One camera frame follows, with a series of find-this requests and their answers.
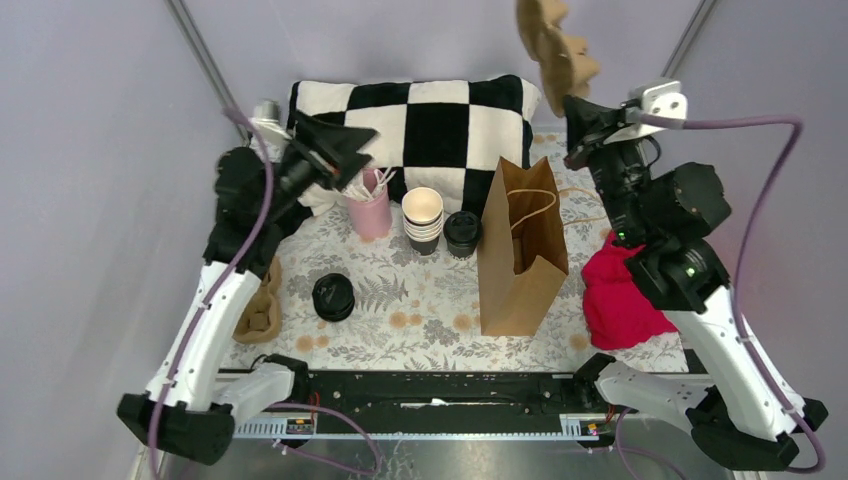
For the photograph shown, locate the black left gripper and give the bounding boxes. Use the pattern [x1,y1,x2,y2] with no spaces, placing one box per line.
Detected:
[259,110,380,222]

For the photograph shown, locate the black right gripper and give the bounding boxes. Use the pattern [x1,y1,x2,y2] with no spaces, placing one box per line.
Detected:
[561,93,649,244]

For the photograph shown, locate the black cup lid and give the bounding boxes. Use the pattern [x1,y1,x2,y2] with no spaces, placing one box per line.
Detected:
[443,210,483,245]

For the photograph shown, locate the brown paper bag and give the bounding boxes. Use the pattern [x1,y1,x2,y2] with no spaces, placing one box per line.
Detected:
[476,158,569,336]

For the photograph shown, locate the brown cardboard cup carrier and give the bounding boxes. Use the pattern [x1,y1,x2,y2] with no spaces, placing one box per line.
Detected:
[516,0,600,118]

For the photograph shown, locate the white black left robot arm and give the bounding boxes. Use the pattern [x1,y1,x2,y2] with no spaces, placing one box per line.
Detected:
[117,109,377,465]

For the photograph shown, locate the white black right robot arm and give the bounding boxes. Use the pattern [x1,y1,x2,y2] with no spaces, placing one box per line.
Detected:
[563,95,828,472]

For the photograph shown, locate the white wrapped straws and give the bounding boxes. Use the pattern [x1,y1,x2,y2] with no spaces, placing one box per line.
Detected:
[342,167,395,203]

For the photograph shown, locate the pink cup holder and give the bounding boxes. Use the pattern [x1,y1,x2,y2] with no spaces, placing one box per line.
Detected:
[344,191,392,239]

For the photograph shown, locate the stack of paper cups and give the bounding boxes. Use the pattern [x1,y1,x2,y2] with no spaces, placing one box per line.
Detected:
[401,187,444,256]

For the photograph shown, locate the black white checkered pillow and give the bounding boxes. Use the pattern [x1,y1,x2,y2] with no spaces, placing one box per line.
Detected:
[289,74,541,215]

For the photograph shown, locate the floral table mat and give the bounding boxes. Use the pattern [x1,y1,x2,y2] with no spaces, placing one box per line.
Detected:
[221,131,690,374]

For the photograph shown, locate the red cloth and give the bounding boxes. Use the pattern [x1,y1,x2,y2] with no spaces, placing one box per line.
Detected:
[581,231,677,351]

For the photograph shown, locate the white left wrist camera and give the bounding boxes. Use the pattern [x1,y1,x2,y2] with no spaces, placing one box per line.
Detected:
[249,99,291,149]

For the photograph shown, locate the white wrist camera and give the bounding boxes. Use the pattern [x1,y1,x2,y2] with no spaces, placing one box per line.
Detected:
[249,99,291,149]
[603,78,688,145]

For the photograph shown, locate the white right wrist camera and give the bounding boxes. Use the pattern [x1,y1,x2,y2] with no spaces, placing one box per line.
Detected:
[603,78,688,145]

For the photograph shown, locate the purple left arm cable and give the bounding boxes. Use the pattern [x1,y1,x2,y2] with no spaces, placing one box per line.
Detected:
[146,107,386,480]

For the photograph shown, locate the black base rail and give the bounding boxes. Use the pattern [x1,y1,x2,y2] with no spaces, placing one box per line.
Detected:
[248,369,641,439]

